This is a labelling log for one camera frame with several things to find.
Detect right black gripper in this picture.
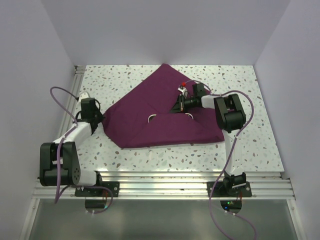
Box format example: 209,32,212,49
168,94,196,117

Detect purple cloth mat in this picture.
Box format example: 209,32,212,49
102,64,224,149

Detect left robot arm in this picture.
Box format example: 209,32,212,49
39,97,104,197

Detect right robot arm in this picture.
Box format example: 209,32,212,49
170,82,249,197

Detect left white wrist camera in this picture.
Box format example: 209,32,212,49
77,92,90,102

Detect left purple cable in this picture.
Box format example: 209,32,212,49
49,86,114,215

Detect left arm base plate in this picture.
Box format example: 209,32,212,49
74,181,120,198

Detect aluminium frame rails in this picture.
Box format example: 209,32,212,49
23,65,307,240

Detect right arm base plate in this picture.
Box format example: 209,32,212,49
211,181,253,198

